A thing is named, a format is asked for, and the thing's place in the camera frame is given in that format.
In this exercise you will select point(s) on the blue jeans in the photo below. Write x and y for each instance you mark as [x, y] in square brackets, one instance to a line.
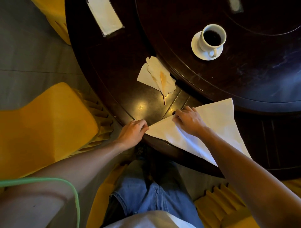
[155, 195]

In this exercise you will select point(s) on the thin wooden stick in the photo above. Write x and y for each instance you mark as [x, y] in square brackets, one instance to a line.
[164, 94]

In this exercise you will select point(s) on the yellow covered chair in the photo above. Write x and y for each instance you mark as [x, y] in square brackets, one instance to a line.
[235, 209]
[55, 16]
[44, 131]
[103, 197]

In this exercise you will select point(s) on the person's left hand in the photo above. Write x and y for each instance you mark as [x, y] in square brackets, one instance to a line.
[131, 133]

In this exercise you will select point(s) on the person's left thumb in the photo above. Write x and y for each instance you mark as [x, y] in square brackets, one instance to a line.
[144, 130]

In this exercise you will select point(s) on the folded cream napkin fan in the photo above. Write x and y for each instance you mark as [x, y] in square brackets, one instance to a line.
[155, 72]

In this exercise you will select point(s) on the dark round turntable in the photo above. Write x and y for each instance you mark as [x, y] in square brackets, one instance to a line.
[254, 70]

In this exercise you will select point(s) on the person's right hand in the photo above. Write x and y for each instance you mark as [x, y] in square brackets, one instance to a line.
[191, 122]

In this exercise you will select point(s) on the large white cloth napkin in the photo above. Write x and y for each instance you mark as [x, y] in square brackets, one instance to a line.
[218, 122]

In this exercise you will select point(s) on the person's right thumb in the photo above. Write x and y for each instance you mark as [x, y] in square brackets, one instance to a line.
[176, 119]

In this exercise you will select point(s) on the white saucer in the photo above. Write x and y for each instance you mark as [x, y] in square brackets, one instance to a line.
[199, 51]

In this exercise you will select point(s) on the black coffee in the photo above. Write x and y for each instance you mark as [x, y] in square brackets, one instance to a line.
[212, 38]

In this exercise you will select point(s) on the white shirt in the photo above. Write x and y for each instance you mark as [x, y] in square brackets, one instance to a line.
[150, 220]

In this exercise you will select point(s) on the person's right forearm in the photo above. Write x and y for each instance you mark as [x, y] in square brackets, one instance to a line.
[247, 183]

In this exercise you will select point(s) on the person's left forearm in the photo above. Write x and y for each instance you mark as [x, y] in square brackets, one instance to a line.
[70, 171]

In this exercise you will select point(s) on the white coffee cup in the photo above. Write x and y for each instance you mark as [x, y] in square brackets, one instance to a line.
[208, 45]

